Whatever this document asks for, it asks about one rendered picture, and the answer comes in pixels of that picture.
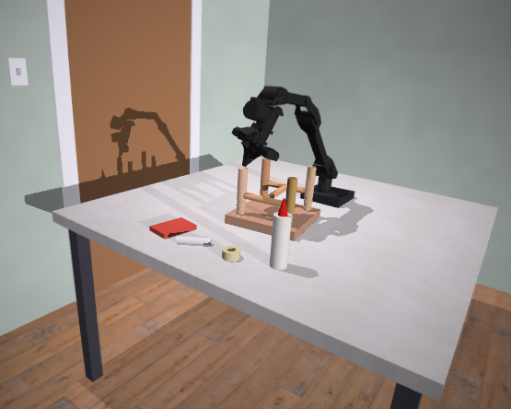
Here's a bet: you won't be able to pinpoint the flat red rectangular block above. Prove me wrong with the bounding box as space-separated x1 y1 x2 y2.
149 217 197 239

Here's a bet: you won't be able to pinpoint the brown wooden stool legs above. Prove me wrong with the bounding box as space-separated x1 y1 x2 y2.
236 158 317 227

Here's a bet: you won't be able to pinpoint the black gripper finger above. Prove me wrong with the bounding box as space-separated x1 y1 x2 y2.
243 147 261 167
241 142 253 166

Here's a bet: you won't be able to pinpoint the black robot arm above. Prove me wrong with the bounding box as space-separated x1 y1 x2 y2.
238 86 338 193

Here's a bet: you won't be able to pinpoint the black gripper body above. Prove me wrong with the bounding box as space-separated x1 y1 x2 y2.
231 122 279 161

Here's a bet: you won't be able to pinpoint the beige tape roll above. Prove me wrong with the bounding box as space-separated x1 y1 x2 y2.
222 245 240 262

